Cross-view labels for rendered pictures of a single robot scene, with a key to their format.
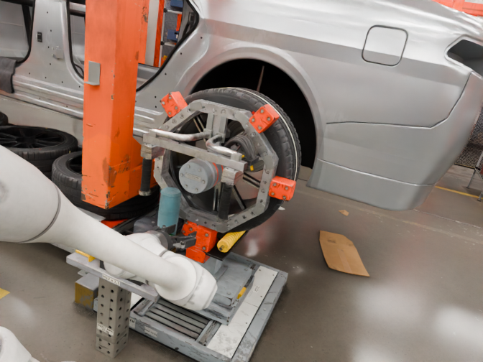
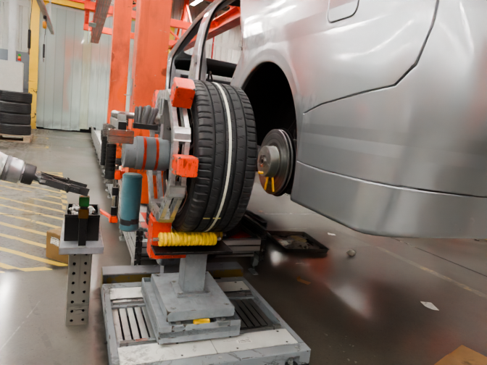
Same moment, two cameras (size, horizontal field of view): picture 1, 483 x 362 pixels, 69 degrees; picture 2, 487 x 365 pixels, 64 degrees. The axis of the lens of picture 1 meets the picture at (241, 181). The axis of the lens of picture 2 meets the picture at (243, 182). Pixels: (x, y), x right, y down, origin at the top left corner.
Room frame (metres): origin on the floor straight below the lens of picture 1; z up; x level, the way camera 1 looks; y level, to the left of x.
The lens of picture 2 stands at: (0.60, -1.35, 1.03)
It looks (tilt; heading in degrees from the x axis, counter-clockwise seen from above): 9 degrees down; 49
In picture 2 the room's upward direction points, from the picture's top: 7 degrees clockwise
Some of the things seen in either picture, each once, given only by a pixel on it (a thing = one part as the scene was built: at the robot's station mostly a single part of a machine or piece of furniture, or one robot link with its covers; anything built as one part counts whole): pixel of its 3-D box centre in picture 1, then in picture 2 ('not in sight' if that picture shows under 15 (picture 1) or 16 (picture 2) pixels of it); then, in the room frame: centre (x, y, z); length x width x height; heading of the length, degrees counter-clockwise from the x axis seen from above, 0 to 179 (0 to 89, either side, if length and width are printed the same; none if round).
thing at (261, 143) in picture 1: (212, 167); (165, 154); (1.44, 0.13, 0.85); 0.54 x 0.07 x 0.54; 72
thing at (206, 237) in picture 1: (204, 237); (167, 236); (1.47, 0.12, 0.48); 0.16 x 0.12 x 0.17; 162
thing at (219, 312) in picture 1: (200, 281); (186, 303); (1.61, 0.12, 0.13); 0.50 x 0.36 x 0.10; 72
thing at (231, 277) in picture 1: (211, 254); (192, 269); (1.60, 0.08, 0.32); 0.40 x 0.30 x 0.28; 72
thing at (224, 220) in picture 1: (225, 201); (110, 161); (1.16, 0.04, 0.83); 0.04 x 0.04 x 0.16
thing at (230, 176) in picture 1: (233, 174); (120, 135); (1.19, 0.03, 0.93); 0.09 x 0.05 x 0.05; 162
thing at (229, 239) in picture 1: (233, 235); (188, 239); (1.50, -0.01, 0.51); 0.29 x 0.06 x 0.06; 162
